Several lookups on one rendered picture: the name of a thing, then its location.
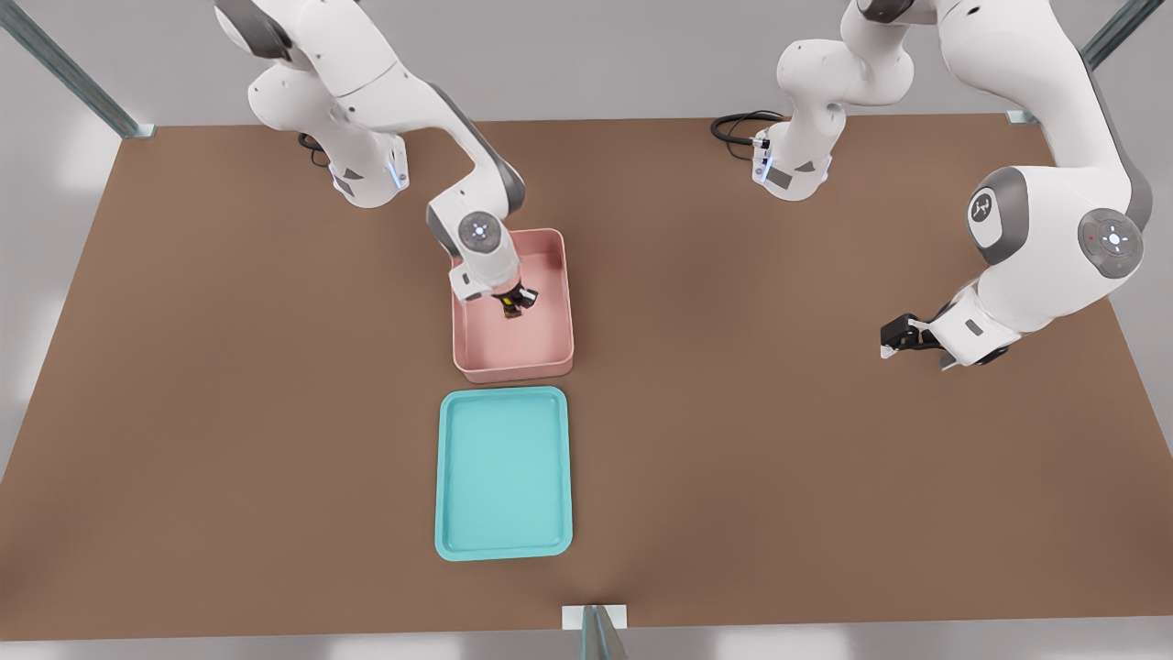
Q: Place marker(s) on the pale blue-green tray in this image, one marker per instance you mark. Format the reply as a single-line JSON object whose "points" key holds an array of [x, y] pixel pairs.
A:
{"points": [[503, 473]]}

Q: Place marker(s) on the pink plastic box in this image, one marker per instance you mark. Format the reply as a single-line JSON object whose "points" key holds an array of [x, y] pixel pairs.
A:
{"points": [[513, 312]]}

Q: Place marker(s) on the silver frame post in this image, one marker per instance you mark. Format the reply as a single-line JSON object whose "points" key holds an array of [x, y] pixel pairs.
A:
{"points": [[69, 69], [1100, 46], [597, 632]]}

